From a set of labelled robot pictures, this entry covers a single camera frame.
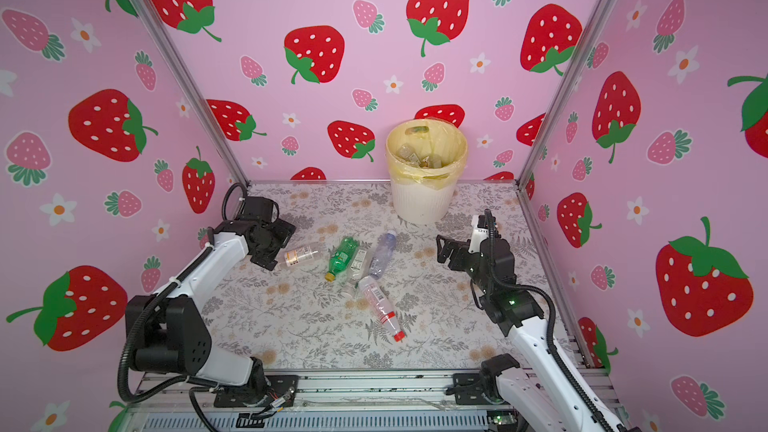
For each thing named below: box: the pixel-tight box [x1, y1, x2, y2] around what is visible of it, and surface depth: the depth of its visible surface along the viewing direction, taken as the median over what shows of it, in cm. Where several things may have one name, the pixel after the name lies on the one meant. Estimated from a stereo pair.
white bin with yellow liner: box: [385, 118, 468, 225], surface depth 103 cm
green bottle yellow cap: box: [324, 236, 360, 283], surface depth 95 cm
